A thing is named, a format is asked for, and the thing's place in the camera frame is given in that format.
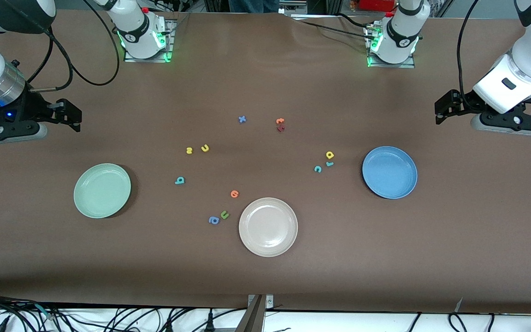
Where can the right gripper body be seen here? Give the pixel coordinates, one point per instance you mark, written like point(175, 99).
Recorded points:
point(32, 107)

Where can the green plate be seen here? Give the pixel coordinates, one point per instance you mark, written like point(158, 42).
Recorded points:
point(102, 190)

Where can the blue plate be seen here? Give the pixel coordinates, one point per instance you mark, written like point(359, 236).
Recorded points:
point(390, 173)

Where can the red box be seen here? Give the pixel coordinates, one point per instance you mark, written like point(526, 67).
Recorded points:
point(376, 4)

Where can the blue letter a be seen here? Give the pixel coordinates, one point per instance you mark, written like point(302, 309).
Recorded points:
point(214, 220)

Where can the white tape scrap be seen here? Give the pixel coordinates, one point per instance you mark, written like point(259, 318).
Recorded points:
point(459, 305)

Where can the beige plate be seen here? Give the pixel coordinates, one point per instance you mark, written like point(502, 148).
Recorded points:
point(268, 227)

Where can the person in blue jeans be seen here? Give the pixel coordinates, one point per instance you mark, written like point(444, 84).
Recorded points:
point(254, 5)

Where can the black plug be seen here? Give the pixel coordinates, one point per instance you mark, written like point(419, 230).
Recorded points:
point(209, 323)

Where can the dark grey beam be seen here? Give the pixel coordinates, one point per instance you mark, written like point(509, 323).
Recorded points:
point(251, 320)

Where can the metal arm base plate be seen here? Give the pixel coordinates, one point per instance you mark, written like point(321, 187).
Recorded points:
point(129, 59)
point(404, 65)

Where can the silver table bracket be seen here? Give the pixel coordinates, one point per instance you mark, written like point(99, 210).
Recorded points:
point(269, 302)

